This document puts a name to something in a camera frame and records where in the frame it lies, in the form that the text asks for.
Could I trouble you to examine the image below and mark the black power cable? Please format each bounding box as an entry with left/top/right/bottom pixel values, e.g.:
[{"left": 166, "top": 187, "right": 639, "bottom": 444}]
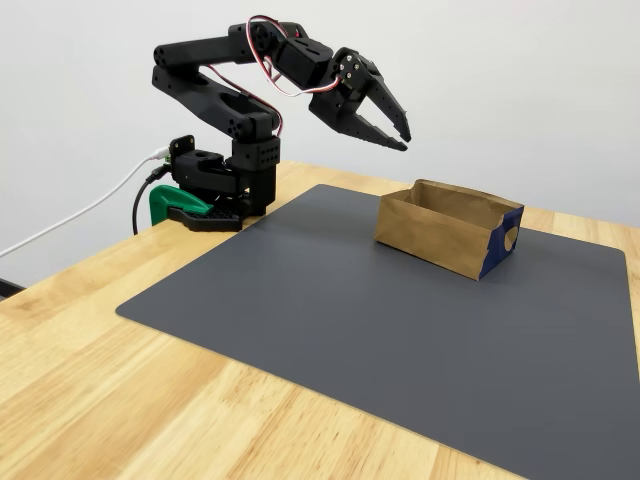
[{"left": 131, "top": 164, "right": 174, "bottom": 236}]

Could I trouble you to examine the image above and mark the dark grey table mat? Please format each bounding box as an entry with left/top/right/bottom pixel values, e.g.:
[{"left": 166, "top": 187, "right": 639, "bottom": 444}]
[{"left": 114, "top": 183, "right": 640, "bottom": 480}]

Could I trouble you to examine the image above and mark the black controller board mount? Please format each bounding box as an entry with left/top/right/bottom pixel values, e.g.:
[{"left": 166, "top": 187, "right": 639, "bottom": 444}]
[{"left": 162, "top": 133, "right": 197, "bottom": 169}]

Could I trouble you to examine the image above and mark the brown paper box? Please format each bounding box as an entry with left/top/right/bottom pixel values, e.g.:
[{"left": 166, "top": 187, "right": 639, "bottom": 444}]
[{"left": 374, "top": 178, "right": 525, "bottom": 283}]

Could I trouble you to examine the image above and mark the red white servo wire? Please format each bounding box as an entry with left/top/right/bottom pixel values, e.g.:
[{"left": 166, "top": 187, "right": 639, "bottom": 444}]
[
  {"left": 198, "top": 63, "right": 287, "bottom": 139},
  {"left": 245, "top": 15, "right": 344, "bottom": 98}
]

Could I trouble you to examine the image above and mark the green table clamp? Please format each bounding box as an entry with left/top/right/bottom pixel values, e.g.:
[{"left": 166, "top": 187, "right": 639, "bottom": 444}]
[{"left": 148, "top": 183, "right": 215, "bottom": 226}]

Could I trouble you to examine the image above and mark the black furniture piece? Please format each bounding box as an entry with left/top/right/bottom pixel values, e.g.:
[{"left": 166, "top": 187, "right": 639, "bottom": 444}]
[{"left": 0, "top": 277, "right": 26, "bottom": 301}]

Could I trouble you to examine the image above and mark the white USB cable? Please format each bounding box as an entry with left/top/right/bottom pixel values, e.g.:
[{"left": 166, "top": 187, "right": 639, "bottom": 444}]
[{"left": 0, "top": 147, "right": 170, "bottom": 260}]

